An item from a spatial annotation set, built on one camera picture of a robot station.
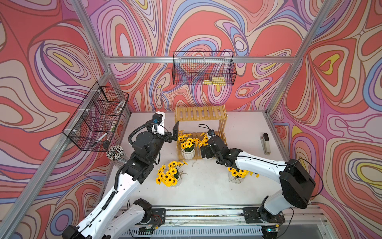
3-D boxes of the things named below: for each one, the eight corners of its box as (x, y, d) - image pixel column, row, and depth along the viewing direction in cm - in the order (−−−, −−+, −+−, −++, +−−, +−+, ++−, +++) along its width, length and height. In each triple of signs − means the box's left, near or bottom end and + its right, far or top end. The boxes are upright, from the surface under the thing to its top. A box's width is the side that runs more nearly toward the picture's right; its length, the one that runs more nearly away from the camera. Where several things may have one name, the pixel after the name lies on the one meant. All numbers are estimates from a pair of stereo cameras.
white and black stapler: (265, 155, 97) (268, 150, 93) (258, 137, 107) (261, 132, 103) (271, 155, 97) (275, 150, 93) (264, 137, 107) (267, 132, 103)
